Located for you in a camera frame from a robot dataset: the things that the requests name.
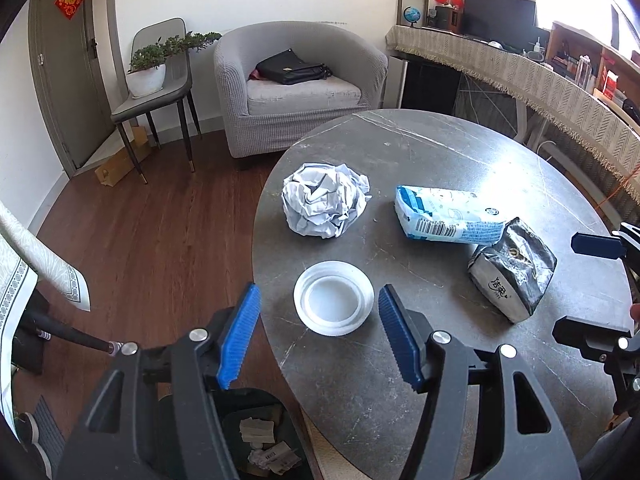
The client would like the silver foil snack bag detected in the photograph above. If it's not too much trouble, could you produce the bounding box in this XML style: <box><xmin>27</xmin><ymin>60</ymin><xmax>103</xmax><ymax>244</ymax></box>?
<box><xmin>468</xmin><ymin>218</ymin><xmax>558</xmax><ymax>324</ymax></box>

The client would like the white plastic lid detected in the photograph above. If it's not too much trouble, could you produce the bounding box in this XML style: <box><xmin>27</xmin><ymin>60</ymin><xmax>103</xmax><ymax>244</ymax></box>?
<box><xmin>293</xmin><ymin>261</ymin><xmax>375</xmax><ymax>337</ymax></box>

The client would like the blue white snack bag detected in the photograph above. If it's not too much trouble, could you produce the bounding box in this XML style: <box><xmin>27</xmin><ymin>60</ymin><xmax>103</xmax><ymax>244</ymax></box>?
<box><xmin>394</xmin><ymin>185</ymin><xmax>510</xmax><ymax>246</ymax></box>

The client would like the white paper ball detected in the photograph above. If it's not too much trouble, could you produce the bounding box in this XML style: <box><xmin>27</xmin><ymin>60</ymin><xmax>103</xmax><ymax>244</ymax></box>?
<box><xmin>281</xmin><ymin>162</ymin><xmax>371</xmax><ymax>240</ymax></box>

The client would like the dark green trash bin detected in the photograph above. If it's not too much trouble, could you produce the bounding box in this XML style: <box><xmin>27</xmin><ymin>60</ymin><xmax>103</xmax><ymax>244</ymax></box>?
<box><xmin>138</xmin><ymin>386</ymin><xmax>314</xmax><ymax>479</ymax></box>

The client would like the beige fringed desk cloth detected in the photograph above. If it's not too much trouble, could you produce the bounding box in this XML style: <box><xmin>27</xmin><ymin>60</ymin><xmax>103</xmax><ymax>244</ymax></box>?
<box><xmin>385</xmin><ymin>25</ymin><xmax>639</xmax><ymax>200</ymax></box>

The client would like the round grey marble table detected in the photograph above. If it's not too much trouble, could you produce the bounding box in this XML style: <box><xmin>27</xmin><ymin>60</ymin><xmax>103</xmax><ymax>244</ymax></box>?
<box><xmin>253</xmin><ymin>110</ymin><xmax>632</xmax><ymax>479</ymax></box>

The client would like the black table leg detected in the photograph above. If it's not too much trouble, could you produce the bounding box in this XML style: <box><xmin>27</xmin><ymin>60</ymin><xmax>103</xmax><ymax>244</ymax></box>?
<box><xmin>20</xmin><ymin>307</ymin><xmax>122</xmax><ymax>356</ymax></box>

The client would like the wooden shelf with items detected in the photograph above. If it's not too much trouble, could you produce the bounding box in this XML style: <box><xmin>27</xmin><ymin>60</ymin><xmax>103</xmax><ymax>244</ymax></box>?
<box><xmin>546</xmin><ymin>22</ymin><xmax>639</xmax><ymax>131</ymax></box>

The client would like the grey floor mat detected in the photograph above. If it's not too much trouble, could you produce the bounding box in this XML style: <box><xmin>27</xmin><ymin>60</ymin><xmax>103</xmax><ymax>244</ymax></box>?
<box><xmin>32</xmin><ymin>396</ymin><xmax>66</xmax><ymax>479</ymax></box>

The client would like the cardboard box on floor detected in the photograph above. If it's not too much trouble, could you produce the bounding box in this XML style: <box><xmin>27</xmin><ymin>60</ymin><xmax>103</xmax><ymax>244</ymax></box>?
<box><xmin>94</xmin><ymin>126</ymin><xmax>152</xmax><ymax>188</ymax></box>

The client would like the white patterned tablecloth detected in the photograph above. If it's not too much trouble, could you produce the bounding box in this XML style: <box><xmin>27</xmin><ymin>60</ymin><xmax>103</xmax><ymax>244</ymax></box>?
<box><xmin>0</xmin><ymin>205</ymin><xmax>91</xmax><ymax>432</ymax></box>

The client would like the black computer monitor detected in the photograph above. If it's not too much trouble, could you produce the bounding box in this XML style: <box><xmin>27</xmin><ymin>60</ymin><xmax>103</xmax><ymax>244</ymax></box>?
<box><xmin>461</xmin><ymin>0</ymin><xmax>537</xmax><ymax>50</ymax></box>

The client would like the grey dining chair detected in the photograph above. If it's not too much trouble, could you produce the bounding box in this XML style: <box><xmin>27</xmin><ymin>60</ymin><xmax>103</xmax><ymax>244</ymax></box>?
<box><xmin>111</xmin><ymin>18</ymin><xmax>202</xmax><ymax>183</ymax></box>

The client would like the grey fabric armchair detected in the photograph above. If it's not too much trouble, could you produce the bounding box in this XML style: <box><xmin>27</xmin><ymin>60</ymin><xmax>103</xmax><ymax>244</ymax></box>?
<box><xmin>214</xmin><ymin>21</ymin><xmax>388</xmax><ymax>158</ymax></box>

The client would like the black leather bag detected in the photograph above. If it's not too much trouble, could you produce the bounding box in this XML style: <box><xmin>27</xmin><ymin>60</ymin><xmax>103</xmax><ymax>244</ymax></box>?
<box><xmin>256</xmin><ymin>49</ymin><xmax>333</xmax><ymax>86</ymax></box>

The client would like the potted green bonsai plant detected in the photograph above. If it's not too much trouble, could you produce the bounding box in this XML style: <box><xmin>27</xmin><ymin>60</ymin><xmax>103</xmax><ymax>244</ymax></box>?
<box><xmin>126</xmin><ymin>32</ymin><xmax>222</xmax><ymax>99</ymax></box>

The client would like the small blue globe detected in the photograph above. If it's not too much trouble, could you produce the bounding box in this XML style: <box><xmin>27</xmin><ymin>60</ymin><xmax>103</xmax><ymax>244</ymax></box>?
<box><xmin>401</xmin><ymin>6</ymin><xmax>423</xmax><ymax>27</ymax></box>

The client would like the framed picture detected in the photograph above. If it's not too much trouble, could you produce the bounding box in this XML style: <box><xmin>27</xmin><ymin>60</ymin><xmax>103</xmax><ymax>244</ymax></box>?
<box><xmin>396</xmin><ymin>0</ymin><xmax>430</xmax><ymax>28</ymax></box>

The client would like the grey door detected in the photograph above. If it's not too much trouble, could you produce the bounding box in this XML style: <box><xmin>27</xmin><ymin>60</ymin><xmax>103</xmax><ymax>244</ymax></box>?
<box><xmin>28</xmin><ymin>0</ymin><xmax>114</xmax><ymax>177</ymax></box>

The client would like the red door decoration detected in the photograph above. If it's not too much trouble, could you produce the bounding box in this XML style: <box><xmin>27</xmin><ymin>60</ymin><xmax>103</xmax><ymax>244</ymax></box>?
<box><xmin>55</xmin><ymin>0</ymin><xmax>84</xmax><ymax>20</ymax></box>

